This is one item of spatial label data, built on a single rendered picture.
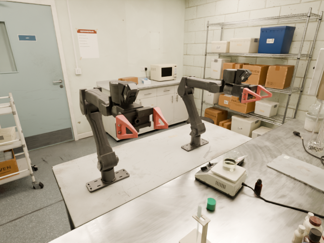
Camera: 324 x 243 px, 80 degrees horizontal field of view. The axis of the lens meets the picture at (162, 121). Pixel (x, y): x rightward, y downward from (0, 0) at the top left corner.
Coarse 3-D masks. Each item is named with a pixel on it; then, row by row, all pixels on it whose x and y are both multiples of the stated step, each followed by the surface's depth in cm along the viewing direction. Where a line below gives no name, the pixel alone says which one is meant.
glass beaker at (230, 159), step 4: (224, 152) 87; (228, 152) 88; (232, 152) 88; (236, 152) 86; (224, 156) 85; (228, 156) 83; (232, 156) 88; (236, 156) 87; (224, 160) 85; (228, 160) 84; (232, 160) 83; (236, 160) 84; (224, 164) 86; (228, 164) 84; (232, 164) 84; (236, 164) 85; (224, 168) 86; (228, 168) 85; (232, 168) 85
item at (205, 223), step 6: (192, 216) 59; (204, 216) 59; (204, 222) 57; (204, 228) 57; (192, 234) 66; (198, 234) 66; (204, 234) 58; (180, 240) 64; (186, 240) 64; (192, 240) 64; (198, 240) 64; (204, 240) 59
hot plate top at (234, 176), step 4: (216, 164) 91; (220, 164) 91; (212, 168) 88; (216, 168) 88; (220, 168) 88; (236, 168) 88; (240, 168) 88; (244, 168) 88; (216, 172) 86; (220, 172) 86; (224, 172) 86; (228, 172) 86; (232, 172) 86; (236, 172) 86; (240, 172) 86; (224, 176) 83; (228, 176) 83; (232, 176) 83; (236, 176) 83; (240, 176) 83; (232, 180) 81; (236, 180) 81
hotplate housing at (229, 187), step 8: (200, 176) 92; (208, 176) 88; (216, 176) 86; (208, 184) 90; (216, 184) 86; (224, 184) 83; (232, 184) 81; (240, 184) 85; (224, 192) 85; (232, 192) 82
